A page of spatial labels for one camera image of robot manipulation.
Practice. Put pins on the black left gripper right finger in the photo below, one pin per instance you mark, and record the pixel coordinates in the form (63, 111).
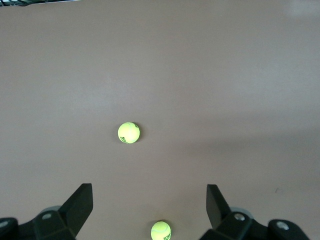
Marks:
(225, 225)

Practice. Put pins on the yellow tennis ball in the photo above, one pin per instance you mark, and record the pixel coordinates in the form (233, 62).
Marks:
(161, 231)
(128, 133)

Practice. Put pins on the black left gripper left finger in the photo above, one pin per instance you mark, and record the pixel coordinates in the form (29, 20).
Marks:
(62, 220)

